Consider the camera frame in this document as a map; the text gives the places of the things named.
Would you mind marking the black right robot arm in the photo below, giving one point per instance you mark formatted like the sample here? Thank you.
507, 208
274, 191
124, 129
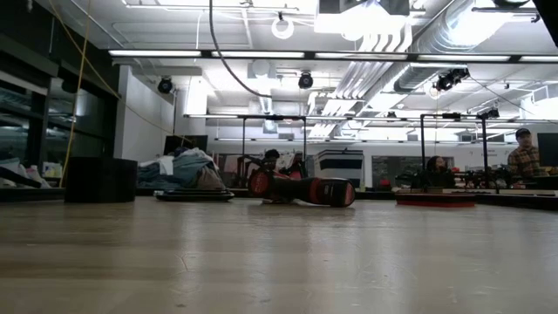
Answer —
550, 13

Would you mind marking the red black background robot arm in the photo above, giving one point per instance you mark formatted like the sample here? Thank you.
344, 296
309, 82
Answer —
250, 165

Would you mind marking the black background robot arm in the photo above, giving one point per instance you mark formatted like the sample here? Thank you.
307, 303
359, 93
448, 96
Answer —
484, 174

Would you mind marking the person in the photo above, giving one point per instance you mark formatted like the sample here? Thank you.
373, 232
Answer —
271, 158
438, 172
525, 157

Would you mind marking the white machine cabinet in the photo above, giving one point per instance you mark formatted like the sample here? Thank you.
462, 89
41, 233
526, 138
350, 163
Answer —
340, 168

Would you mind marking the black ceiling speaker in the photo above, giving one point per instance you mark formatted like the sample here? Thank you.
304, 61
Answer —
305, 80
165, 86

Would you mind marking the blue white cloth pile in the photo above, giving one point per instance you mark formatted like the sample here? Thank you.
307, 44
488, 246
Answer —
183, 170

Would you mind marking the dark chalkboard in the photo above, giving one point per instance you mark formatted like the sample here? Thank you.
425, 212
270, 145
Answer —
383, 172

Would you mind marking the black monitor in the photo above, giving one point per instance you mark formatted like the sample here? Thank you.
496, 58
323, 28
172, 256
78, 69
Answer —
174, 141

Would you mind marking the red black flat case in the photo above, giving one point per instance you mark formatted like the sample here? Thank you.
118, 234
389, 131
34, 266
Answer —
436, 201

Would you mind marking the long overhead light bar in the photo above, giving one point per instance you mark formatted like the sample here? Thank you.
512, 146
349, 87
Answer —
152, 53

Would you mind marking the white-framed monitor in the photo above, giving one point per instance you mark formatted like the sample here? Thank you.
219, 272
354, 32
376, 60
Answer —
549, 150

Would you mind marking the black background rig frame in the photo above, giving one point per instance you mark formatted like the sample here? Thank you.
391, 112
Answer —
485, 148
243, 139

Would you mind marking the grey duct tape roll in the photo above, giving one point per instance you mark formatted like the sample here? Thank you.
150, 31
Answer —
100, 181

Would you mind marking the black ceiling camera cluster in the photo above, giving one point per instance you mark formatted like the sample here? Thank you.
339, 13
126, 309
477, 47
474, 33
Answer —
453, 78

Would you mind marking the silver spiral air duct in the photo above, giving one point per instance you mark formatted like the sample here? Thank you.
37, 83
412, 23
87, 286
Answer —
436, 35

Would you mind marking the black aluminium table frame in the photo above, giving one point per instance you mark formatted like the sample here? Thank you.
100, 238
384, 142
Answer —
26, 195

